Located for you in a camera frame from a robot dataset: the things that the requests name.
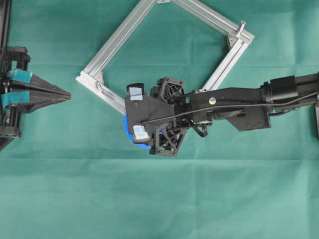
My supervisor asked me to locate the steel shaft left corner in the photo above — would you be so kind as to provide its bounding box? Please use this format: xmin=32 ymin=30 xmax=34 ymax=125
xmin=95 ymin=81 xmax=103 ymax=92

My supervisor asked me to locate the steel shaft right corner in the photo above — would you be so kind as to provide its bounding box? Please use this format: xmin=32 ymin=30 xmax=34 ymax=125
xmin=236 ymin=20 xmax=246 ymax=38

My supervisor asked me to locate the black camera cable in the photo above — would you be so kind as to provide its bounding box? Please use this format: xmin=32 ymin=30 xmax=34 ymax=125
xmin=142 ymin=91 xmax=319 ymax=125

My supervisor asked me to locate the square aluminium profile frame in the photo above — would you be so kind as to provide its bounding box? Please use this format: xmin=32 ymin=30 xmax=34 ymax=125
xmin=76 ymin=0 xmax=255 ymax=115

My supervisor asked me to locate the steel shaft corner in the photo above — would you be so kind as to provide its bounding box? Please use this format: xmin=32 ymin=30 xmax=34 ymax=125
xmin=236 ymin=20 xmax=246 ymax=38
xmin=95 ymin=81 xmax=103 ymax=92

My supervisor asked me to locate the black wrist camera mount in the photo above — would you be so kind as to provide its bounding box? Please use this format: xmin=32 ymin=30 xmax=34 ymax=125
xmin=124 ymin=82 xmax=175 ymax=145

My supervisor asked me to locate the blue plastic gear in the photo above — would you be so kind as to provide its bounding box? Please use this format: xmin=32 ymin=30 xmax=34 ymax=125
xmin=123 ymin=115 xmax=152 ymax=150

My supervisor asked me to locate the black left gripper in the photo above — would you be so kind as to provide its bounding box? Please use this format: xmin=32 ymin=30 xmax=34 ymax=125
xmin=0 ymin=47 xmax=71 ymax=137

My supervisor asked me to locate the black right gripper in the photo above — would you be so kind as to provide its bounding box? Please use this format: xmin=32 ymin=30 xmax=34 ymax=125
xmin=150 ymin=77 xmax=212 ymax=157

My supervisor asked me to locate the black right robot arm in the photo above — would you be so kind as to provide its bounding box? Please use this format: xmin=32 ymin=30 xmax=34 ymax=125
xmin=147 ymin=74 xmax=319 ymax=156

